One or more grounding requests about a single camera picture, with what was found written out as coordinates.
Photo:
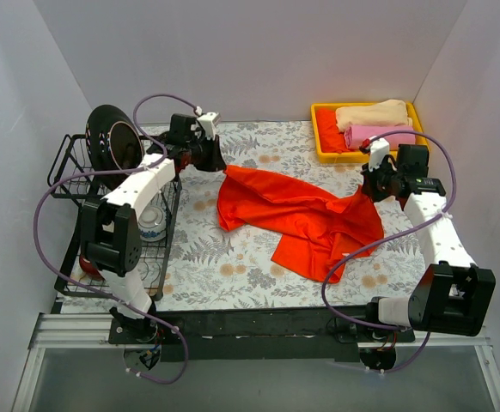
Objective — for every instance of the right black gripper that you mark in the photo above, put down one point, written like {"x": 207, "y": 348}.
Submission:
{"x": 373, "y": 185}

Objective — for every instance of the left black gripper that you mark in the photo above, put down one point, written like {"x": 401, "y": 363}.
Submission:
{"x": 211, "y": 154}

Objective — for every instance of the orange t shirt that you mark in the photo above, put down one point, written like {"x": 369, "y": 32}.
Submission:
{"x": 318, "y": 229}
{"x": 331, "y": 139}

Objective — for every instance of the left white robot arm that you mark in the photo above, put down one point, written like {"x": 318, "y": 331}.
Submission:
{"x": 134, "y": 175}

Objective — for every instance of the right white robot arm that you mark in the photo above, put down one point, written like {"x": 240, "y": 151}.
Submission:
{"x": 454, "y": 293}

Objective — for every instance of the rolled pink t shirt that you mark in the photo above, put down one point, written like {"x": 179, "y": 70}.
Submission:
{"x": 357, "y": 134}

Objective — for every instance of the rolled orange t shirt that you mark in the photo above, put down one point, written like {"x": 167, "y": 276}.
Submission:
{"x": 331, "y": 139}

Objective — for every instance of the rolled beige t shirt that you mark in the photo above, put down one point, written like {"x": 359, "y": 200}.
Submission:
{"x": 384, "y": 114}

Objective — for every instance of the blue white ceramic bowl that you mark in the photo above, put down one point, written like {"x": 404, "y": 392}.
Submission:
{"x": 152, "y": 224}

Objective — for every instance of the black round plate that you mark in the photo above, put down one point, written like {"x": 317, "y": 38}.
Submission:
{"x": 112, "y": 140}

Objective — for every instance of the floral table mat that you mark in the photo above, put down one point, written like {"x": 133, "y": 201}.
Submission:
{"x": 209, "y": 268}

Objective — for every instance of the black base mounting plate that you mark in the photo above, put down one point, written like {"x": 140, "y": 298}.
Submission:
{"x": 271, "y": 334}

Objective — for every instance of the red floral bowl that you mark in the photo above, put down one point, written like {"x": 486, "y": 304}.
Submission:
{"x": 89, "y": 269}

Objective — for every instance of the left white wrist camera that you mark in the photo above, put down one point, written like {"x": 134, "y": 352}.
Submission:
{"x": 208, "y": 122}

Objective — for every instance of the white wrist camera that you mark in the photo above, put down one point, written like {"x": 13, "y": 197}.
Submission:
{"x": 208, "y": 122}
{"x": 377, "y": 148}

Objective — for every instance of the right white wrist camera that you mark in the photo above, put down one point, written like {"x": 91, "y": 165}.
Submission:
{"x": 377, "y": 148}

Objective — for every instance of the black wire dish rack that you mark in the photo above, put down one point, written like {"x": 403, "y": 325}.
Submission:
{"x": 72, "y": 158}

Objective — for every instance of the aluminium frame rail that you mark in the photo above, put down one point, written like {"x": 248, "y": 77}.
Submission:
{"x": 92, "y": 331}

